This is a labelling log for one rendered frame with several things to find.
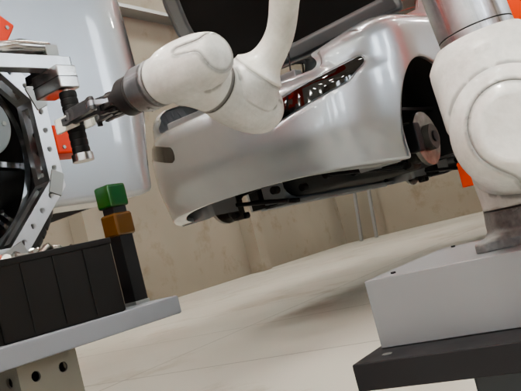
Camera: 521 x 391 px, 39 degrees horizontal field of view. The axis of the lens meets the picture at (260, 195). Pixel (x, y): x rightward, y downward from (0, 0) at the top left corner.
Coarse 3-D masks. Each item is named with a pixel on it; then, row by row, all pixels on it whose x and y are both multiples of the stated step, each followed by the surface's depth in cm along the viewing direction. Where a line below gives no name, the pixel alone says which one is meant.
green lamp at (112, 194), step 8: (112, 184) 125; (120, 184) 127; (96, 192) 126; (104, 192) 125; (112, 192) 125; (120, 192) 126; (96, 200) 126; (104, 200) 125; (112, 200) 124; (120, 200) 126; (104, 208) 125
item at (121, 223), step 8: (104, 216) 126; (112, 216) 124; (120, 216) 125; (128, 216) 126; (104, 224) 126; (112, 224) 124; (120, 224) 124; (128, 224) 126; (104, 232) 126; (112, 232) 125; (120, 232) 124; (128, 232) 125
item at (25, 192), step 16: (0, 96) 172; (16, 128) 173; (16, 144) 174; (0, 160) 179; (16, 160) 175; (0, 176) 179; (16, 176) 174; (0, 192) 178; (16, 192) 173; (0, 208) 176; (16, 208) 170; (0, 224) 166; (0, 240) 163
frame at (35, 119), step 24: (0, 72) 163; (24, 96) 168; (24, 120) 170; (48, 120) 170; (48, 144) 169; (48, 168) 167; (48, 192) 166; (24, 216) 164; (48, 216) 164; (24, 240) 159
